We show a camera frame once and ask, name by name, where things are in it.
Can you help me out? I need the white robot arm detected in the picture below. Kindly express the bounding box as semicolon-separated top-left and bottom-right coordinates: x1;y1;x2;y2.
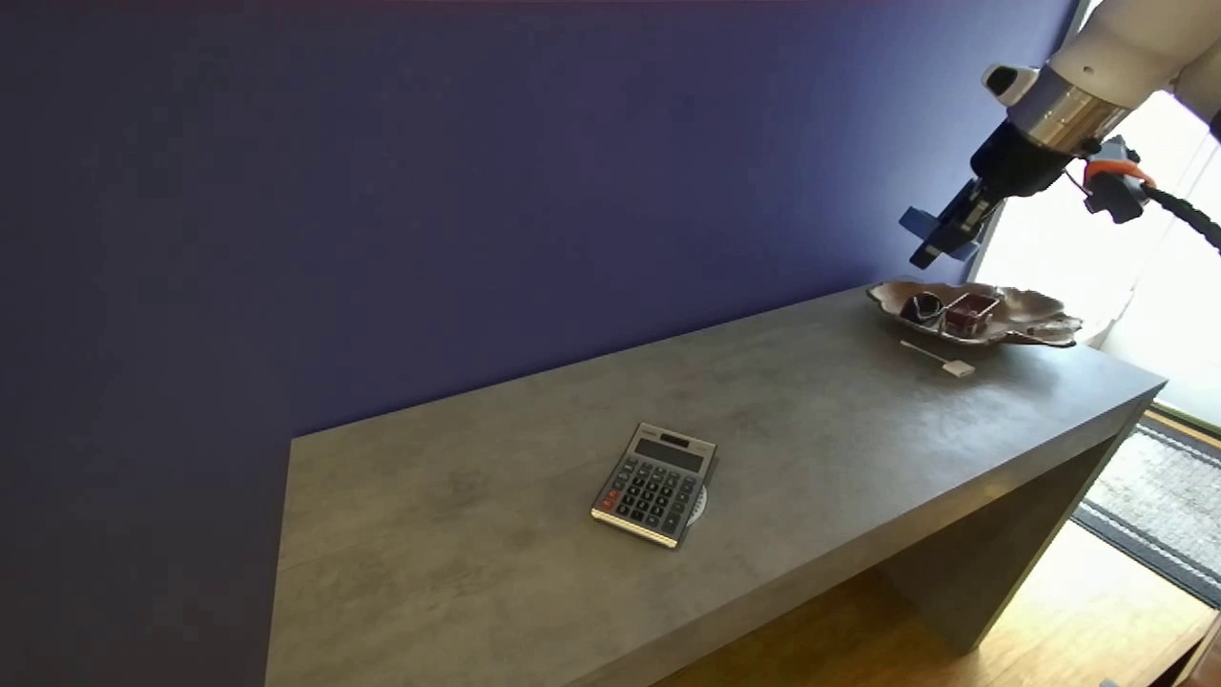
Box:
901;0;1221;266

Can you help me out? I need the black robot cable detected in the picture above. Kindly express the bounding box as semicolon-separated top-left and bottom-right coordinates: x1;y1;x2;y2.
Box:
1140;185;1221;257

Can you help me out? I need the grey floor rug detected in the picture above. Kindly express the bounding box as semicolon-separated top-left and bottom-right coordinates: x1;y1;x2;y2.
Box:
1074;412;1221;606

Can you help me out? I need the grey concrete-look cabinet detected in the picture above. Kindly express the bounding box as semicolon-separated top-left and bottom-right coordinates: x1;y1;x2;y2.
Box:
267;289;1159;687

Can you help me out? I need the small white paper tag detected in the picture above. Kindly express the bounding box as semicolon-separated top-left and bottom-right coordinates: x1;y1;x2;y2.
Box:
897;341;975;377

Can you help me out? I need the grey desk calculator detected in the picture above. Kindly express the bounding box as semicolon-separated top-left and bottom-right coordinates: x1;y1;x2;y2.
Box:
591;425;716;551

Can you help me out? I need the brown leaf-shaped tray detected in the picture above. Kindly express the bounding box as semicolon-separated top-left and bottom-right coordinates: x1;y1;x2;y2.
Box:
864;283;1083;346

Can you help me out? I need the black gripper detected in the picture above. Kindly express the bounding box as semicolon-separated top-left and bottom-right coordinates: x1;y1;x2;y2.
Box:
908;122;1068;266

